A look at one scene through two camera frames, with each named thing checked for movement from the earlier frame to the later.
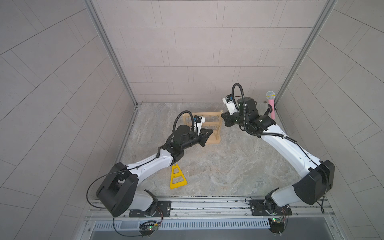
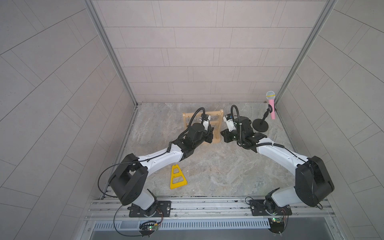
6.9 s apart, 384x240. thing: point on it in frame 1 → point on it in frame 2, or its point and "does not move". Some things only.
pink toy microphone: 270,96 does not move
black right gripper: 227,118 → 226,135
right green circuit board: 277,225 does not move
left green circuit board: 147,227 does not move
